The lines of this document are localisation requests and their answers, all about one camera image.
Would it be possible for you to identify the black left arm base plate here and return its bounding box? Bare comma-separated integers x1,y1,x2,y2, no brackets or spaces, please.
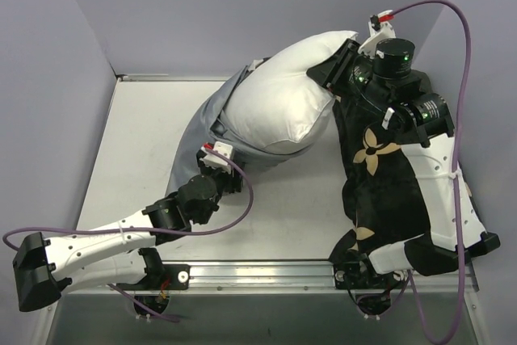
116,263,191,292

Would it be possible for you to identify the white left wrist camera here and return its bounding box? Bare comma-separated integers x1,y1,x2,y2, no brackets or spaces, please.
200,141,234,174

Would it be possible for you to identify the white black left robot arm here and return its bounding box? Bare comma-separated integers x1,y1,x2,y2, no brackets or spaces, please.
12,142,247,312

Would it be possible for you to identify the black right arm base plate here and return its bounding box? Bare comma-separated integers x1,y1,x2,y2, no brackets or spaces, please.
333,262,404,291

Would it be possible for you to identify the aluminium front rail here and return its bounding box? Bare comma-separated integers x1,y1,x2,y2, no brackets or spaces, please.
44,262,480,297

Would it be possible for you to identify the grey pillowcase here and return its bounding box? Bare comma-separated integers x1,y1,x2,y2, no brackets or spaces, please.
166,57,310,194

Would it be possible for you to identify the black floral pattern cushion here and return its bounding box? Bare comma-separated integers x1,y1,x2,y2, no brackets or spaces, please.
327,69,481,277

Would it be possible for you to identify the white pillow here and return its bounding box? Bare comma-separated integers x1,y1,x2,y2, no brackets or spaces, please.
221,30,357,155

